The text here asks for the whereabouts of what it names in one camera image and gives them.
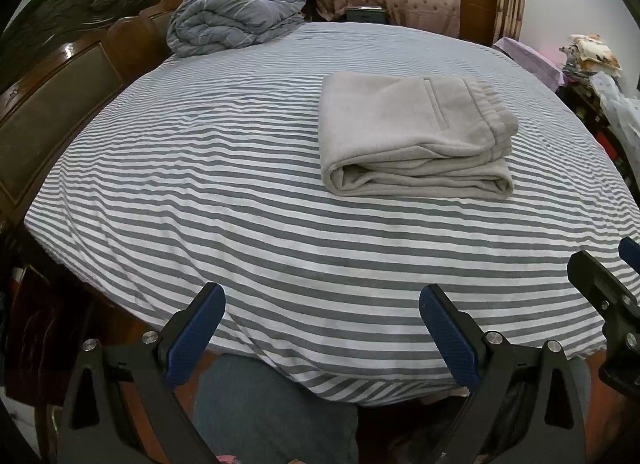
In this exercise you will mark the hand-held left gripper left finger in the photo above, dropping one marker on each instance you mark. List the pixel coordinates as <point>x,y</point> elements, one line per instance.
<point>197,329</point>

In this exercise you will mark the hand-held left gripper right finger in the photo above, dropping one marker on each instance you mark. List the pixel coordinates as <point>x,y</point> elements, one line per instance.
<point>447,334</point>

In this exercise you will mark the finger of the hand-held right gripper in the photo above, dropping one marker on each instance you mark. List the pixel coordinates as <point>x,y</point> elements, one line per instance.
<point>631,253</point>
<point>597,279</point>

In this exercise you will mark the light grey fleece pants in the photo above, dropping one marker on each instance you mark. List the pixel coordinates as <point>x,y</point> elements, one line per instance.
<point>390,119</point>

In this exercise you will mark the person's grey trouser leg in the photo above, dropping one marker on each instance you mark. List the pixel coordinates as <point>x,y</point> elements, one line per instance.
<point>275,409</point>

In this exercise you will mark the grey white striped bed sheet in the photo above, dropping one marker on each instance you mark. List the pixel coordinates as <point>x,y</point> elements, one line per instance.
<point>225,194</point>

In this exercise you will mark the white dotted cloth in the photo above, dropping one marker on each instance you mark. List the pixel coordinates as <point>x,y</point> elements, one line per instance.
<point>617,104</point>

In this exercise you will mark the dark wooden nightstand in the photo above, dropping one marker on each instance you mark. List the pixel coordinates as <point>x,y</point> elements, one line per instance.
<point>35,324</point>

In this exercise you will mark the pile of printed cloths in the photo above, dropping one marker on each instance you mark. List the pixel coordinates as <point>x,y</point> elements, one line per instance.
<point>592,54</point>

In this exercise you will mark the pink folded cloth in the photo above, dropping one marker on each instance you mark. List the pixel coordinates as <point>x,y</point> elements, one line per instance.
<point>532,61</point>

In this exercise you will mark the grey folded duvet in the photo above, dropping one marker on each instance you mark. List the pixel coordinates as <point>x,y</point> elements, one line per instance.
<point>230,14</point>

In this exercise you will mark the dark box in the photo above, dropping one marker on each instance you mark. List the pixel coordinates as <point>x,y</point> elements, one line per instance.
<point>367,15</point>

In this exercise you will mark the carved wooden bed frame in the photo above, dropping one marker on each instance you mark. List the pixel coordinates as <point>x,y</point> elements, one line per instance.
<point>55,109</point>

